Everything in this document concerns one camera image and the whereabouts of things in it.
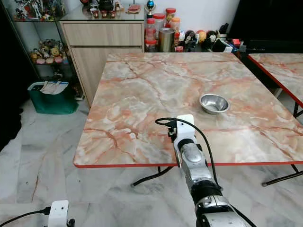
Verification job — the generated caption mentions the stainless steel bowl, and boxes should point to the stainless steel bowl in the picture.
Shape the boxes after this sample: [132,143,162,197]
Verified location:
[199,93,231,115]

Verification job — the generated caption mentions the black metal table leg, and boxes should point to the black metal table leg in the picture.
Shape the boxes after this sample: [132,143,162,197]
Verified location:
[132,166,176,186]
[262,165,303,187]

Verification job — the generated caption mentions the steel canister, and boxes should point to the steel canister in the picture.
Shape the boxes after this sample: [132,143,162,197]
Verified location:
[157,27,176,53]

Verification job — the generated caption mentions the orange round doll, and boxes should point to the orange round doll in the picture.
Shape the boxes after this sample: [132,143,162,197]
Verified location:
[196,30,207,44]

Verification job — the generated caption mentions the tall pink jar red lid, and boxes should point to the tall pink jar red lid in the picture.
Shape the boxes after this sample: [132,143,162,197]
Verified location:
[144,17,157,52]

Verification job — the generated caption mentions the black haired round doll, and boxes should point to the black haired round doll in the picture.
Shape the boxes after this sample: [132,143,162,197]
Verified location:
[206,30,218,44]

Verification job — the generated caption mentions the light wooden cabinet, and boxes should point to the light wooden cabinet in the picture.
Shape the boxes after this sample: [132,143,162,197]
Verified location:
[59,18,147,107]

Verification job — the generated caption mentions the small orange jar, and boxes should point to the small orange jar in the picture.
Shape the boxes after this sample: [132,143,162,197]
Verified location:
[170,17,182,32]

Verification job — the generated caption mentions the clear jar red lid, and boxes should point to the clear jar red lid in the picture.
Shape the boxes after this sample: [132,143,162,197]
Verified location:
[152,13,167,30]

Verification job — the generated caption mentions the orange snack jar red lid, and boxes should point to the orange snack jar red lid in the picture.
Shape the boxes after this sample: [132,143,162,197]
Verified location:
[165,7,177,22]

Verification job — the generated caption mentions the small trophy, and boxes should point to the small trophy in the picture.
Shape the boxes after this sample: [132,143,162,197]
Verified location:
[144,0,156,19]

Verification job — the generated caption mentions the white papers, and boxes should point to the white papers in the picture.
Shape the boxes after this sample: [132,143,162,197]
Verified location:
[40,81,70,96]

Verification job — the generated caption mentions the brown wooden ornament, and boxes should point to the brown wooden ornament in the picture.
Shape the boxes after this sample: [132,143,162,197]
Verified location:
[126,3,143,14]

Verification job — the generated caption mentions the black teapot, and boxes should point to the black teapot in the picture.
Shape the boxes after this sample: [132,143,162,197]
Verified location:
[97,0,116,12]

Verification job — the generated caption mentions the colourful plush figurine cluster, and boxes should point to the colourful plush figurine cluster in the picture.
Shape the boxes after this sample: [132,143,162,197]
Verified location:
[29,39,70,66]

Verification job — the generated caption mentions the glass display shelf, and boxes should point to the glass display shelf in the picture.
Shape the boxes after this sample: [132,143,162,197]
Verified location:
[2,0,84,100]

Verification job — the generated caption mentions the robot model figure cluster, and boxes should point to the robot model figure cluster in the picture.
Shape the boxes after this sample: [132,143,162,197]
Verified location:
[13,0,67,21]

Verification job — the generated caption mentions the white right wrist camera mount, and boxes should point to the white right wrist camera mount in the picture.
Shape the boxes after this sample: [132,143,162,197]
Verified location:
[174,114,196,150]

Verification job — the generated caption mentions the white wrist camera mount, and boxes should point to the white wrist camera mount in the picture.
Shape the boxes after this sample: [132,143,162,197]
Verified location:
[174,114,196,150]
[48,200,70,227]

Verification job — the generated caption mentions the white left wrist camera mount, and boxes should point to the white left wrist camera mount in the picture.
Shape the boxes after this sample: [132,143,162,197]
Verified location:
[48,200,70,227]

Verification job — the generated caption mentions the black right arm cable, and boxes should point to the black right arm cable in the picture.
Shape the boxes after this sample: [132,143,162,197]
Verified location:
[155,117,219,185]

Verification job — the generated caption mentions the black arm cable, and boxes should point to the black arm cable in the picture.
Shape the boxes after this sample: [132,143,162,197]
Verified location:
[0,206,50,227]
[155,117,219,185]

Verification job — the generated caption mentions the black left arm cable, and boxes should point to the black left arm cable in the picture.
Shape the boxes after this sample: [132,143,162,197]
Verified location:
[0,206,50,227]

